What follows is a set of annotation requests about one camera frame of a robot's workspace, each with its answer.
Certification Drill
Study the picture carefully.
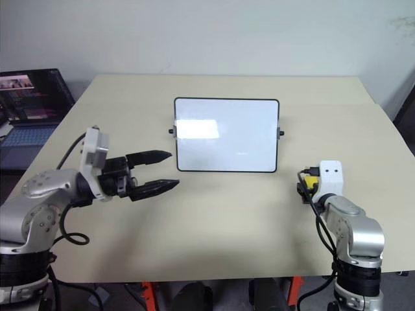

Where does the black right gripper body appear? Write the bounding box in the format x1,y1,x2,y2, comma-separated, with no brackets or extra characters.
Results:
296,181,315,205

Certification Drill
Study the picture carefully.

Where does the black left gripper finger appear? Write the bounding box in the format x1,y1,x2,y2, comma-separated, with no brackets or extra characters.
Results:
125,149,172,169
128,178,180,203

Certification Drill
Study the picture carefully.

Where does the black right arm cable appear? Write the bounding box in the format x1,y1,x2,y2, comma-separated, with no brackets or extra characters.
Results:
296,165,341,305

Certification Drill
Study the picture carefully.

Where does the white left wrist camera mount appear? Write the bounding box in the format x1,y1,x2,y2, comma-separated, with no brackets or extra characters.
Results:
78,126,110,202

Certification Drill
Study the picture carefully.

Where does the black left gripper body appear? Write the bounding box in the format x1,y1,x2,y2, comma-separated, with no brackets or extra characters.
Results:
96,155,136,198

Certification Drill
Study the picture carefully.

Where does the orange table leg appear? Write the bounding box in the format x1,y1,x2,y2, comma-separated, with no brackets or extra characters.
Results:
140,281,160,311
289,275,305,308

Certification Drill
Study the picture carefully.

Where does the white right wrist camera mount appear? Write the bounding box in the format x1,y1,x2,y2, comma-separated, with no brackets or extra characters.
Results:
311,159,345,202

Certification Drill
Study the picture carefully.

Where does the dark rounded shape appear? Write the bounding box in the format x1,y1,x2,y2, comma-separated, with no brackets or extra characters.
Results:
248,277,292,311
169,281,214,311

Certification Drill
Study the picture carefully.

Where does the black laptop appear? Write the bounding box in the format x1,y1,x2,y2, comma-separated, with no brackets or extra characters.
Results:
0,68,76,171

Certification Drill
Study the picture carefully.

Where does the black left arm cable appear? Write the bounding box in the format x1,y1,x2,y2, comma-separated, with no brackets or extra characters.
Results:
48,132,91,260

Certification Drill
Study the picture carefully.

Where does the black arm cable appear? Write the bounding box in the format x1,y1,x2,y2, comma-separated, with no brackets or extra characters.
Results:
296,165,341,305
48,132,91,260

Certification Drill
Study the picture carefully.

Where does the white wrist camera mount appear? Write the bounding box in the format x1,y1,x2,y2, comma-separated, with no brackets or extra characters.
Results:
78,126,110,202
311,159,345,202

